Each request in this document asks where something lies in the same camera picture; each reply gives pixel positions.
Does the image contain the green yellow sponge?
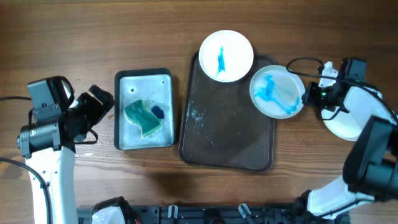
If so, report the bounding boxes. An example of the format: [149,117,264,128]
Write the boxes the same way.
[124,100,161,138]

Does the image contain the white plate blue smear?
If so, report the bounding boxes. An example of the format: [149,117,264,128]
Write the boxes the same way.
[249,65,305,119]

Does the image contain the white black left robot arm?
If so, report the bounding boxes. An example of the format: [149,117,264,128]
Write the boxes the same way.
[17,76,114,223]

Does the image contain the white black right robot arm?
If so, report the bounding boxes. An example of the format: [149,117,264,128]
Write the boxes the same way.
[290,81,397,222]

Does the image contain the black tray with soapy water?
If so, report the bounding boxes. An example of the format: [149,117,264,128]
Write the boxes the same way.
[114,68,175,151]

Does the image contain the brown plastic serving tray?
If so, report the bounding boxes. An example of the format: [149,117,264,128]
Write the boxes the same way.
[178,54,276,173]

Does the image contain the white plate far blue stain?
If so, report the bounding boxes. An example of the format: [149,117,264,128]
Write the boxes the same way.
[198,30,254,83]

